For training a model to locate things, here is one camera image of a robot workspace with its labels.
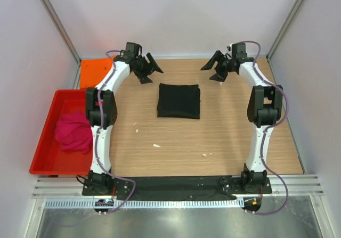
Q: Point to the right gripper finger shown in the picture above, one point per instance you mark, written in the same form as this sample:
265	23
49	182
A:
215	58
220	77

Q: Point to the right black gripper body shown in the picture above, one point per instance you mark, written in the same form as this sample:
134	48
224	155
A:
225	65

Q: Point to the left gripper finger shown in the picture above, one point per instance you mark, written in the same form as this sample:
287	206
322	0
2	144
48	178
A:
153	64
144	79

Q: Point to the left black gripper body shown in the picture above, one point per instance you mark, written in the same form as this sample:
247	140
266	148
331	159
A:
143	67

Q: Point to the black t shirt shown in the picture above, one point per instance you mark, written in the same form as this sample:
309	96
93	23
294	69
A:
179	101

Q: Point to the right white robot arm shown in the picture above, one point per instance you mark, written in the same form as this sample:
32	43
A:
264	110

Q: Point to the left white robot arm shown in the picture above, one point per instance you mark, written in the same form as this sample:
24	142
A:
101	111

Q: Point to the folded orange t shirt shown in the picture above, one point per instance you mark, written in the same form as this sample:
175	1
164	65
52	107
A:
93	71

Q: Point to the crumpled pink t shirt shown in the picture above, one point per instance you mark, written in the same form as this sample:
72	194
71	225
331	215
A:
73	133

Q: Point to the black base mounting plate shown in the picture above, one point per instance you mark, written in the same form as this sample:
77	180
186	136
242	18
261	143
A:
168	185

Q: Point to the red plastic bin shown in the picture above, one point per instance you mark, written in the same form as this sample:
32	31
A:
49	159

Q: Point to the right aluminium corner post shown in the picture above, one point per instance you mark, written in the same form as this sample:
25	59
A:
293	13

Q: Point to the aluminium corner post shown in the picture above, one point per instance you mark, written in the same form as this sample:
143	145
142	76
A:
293	13
60	28

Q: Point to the left aluminium corner post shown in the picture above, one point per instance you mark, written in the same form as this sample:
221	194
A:
60	28

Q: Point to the slotted white cable duct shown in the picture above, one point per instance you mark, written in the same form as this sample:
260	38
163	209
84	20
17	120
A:
107	204

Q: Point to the aluminium rail profile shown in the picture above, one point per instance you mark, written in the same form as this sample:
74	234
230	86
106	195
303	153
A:
56	187

